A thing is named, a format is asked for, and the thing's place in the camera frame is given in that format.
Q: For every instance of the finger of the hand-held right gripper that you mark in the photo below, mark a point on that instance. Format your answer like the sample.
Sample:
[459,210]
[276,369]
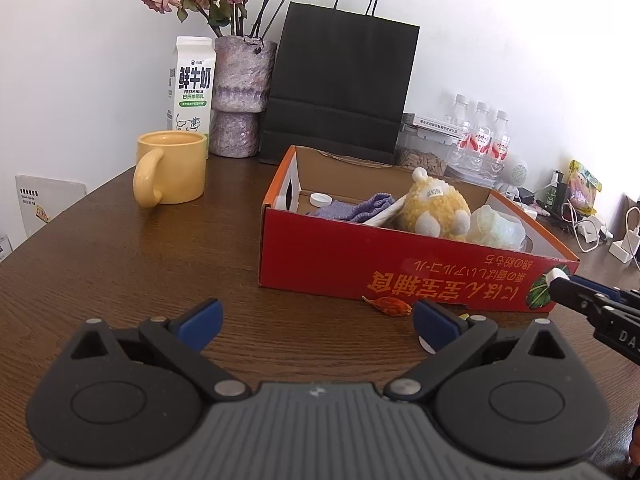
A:
[607,291]
[575,300]

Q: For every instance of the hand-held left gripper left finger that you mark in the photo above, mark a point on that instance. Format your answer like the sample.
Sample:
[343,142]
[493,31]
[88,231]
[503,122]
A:
[202,322]

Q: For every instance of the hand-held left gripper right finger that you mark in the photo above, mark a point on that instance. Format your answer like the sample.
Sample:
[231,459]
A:
[435,322]

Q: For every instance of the small white scrap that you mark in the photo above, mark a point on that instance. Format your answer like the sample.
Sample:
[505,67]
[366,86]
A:
[425,346]
[556,276]

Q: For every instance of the yellow white plush toy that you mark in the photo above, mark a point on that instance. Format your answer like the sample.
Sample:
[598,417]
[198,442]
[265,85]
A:
[435,210]

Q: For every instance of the red cardboard box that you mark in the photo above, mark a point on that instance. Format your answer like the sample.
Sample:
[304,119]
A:
[325,260]

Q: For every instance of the purple knit cloth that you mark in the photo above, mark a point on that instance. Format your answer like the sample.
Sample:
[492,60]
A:
[350,210]

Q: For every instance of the white pill bottle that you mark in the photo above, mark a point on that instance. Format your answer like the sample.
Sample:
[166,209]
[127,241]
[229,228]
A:
[321,199]

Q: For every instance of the white charging dock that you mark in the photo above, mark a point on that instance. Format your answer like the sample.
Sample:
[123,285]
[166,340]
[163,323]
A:
[625,250]

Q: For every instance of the orange dried petal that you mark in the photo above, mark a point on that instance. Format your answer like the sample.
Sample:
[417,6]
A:
[392,306]

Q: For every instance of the white charger block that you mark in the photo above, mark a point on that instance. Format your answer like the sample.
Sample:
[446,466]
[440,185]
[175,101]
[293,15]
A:
[529,213]

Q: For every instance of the yellow pink snack bag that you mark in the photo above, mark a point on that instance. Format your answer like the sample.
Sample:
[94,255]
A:
[582,187]

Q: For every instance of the black power adapter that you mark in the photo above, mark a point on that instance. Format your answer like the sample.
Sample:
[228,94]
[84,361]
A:
[525,195]

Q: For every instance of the white round speaker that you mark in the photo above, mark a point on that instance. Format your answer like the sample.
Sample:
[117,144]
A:
[517,170]

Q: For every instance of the yellow mug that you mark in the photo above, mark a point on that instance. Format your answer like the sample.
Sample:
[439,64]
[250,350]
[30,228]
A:
[180,170]

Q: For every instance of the clear container of seeds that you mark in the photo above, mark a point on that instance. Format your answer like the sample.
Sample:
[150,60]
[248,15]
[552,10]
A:
[420,162]

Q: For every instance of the clear water bottle red label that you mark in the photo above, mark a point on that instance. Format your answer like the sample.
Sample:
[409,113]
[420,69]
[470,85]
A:
[499,150]
[478,145]
[459,140]

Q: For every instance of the white paper sign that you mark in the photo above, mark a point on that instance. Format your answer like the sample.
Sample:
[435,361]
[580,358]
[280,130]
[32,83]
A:
[50,200]

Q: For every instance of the small flat white box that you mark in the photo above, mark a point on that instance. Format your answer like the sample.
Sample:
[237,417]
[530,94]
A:
[435,124]

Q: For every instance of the blue white booklet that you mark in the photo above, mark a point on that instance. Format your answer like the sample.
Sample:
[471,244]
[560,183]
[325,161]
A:
[5,247]

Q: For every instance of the white green milk carton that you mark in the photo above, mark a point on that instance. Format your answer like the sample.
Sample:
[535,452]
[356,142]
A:
[192,85]

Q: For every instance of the purple mottled vase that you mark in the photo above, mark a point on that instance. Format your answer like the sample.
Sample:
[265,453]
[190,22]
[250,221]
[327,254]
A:
[240,85]

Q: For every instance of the black paper bag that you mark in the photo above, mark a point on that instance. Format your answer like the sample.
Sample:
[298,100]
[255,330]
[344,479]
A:
[340,85]

